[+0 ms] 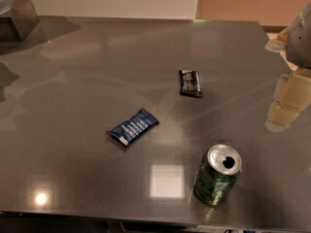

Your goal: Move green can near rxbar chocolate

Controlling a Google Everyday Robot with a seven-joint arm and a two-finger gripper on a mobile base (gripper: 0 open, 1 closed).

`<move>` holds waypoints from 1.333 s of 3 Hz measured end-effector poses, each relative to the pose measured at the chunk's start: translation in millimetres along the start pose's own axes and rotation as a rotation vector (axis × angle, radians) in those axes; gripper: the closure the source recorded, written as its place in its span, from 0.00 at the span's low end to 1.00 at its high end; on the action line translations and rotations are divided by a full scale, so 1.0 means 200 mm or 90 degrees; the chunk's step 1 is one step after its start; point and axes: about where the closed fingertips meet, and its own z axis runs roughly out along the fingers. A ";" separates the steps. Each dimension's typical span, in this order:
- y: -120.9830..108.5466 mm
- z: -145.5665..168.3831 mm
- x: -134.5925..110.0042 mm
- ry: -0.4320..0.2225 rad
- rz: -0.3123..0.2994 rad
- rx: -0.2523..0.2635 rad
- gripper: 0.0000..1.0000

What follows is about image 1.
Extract dark box in corner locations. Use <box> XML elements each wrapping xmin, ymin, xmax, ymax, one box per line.
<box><xmin>0</xmin><ymin>0</ymin><xmax>40</xmax><ymax>42</ymax></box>

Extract black chocolate bar wrapper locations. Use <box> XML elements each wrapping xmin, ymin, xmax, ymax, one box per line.
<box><xmin>179</xmin><ymin>70</ymin><xmax>202</xmax><ymax>98</ymax></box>

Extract green soda can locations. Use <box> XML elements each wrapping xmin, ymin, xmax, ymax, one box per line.
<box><xmin>193</xmin><ymin>144</ymin><xmax>242</xmax><ymax>206</ymax></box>

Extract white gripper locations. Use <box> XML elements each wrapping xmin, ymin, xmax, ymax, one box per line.
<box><xmin>264</xmin><ymin>3</ymin><xmax>311</xmax><ymax>132</ymax></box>

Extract blue snack bar wrapper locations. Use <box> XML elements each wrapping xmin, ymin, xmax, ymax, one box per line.
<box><xmin>108</xmin><ymin>108</ymin><xmax>159</xmax><ymax>147</ymax></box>

